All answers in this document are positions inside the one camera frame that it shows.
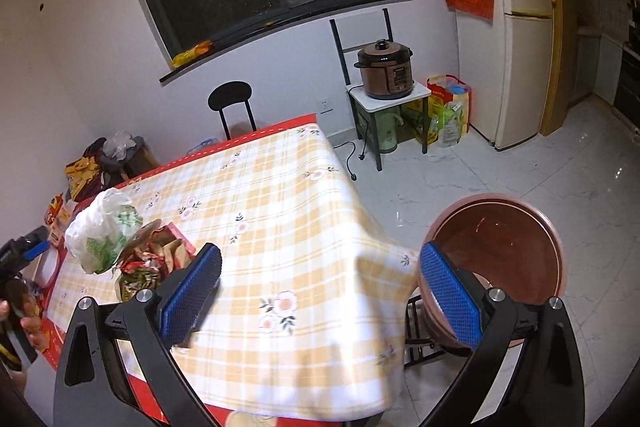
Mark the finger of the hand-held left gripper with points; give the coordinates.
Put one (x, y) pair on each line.
(36, 249)

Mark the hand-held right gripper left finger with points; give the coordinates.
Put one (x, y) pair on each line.
(192, 292)

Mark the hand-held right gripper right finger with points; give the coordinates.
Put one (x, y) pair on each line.
(450, 302)

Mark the gold foil wrapper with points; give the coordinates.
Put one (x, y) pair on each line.
(172, 258)

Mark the brown round basin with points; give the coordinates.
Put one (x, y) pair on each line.
(500, 247)

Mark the person's left hand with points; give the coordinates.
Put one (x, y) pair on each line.
(34, 326)

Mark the black metal stool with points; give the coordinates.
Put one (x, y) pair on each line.
(412, 312)

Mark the red patterned snack wrapper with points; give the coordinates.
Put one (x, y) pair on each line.
(142, 276)

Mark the white plastic bag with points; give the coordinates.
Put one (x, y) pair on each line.
(95, 227)

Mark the yellow and brown bag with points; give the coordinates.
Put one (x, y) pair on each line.
(85, 177)

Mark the yellow plaid floral tablecloth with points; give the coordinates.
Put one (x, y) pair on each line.
(275, 217)

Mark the dark bin with plastic liner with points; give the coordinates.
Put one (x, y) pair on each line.
(135, 157)

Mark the bluish plastic bag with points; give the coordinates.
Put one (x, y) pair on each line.
(202, 146)

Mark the pale green kettle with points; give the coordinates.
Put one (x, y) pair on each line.
(389, 132)

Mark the yellow sack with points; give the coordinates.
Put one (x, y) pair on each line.
(417, 117)

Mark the red and yellow shopping bag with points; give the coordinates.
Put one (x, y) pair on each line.
(452, 107)

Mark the black round-back chair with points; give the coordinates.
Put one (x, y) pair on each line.
(231, 96)

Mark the small white-top side table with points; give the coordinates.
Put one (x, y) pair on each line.
(370, 103)

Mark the yellow snack packet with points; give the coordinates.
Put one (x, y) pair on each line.
(190, 54)

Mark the cream refrigerator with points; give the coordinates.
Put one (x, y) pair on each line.
(520, 72)

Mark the brown pressure cooker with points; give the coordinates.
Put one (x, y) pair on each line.
(387, 69)

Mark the black built-in oven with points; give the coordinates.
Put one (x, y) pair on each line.
(630, 82)

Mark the black window sill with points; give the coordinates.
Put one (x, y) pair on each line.
(300, 19)

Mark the wall outlet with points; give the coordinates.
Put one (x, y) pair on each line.
(326, 106)

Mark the wooden door frame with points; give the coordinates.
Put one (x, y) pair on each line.
(555, 57)

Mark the black chair frame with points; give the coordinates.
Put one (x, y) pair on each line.
(340, 42)

